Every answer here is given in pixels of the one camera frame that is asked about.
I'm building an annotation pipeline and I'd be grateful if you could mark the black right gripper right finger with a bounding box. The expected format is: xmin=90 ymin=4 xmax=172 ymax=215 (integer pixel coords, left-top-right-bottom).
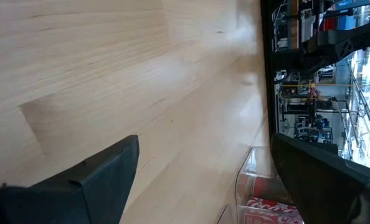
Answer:
xmin=270 ymin=133 xmax=370 ymax=224

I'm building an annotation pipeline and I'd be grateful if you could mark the red Coca-Cola can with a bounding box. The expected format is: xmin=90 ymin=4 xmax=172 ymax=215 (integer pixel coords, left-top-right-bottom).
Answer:
xmin=238 ymin=173 xmax=293 ymax=200
xmin=244 ymin=197 xmax=304 ymax=224

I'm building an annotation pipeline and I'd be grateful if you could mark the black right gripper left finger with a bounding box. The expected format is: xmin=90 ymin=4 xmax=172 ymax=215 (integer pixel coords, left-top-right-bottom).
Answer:
xmin=0 ymin=134 xmax=140 ymax=224

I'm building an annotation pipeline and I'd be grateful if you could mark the clear plastic bin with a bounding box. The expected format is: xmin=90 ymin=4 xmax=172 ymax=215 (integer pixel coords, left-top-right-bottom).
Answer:
xmin=215 ymin=203 xmax=304 ymax=224
xmin=234 ymin=145 xmax=295 ymax=208

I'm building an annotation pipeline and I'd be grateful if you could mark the black table frame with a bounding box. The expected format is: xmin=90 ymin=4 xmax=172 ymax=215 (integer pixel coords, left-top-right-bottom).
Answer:
xmin=259 ymin=0 xmax=281 ymax=138

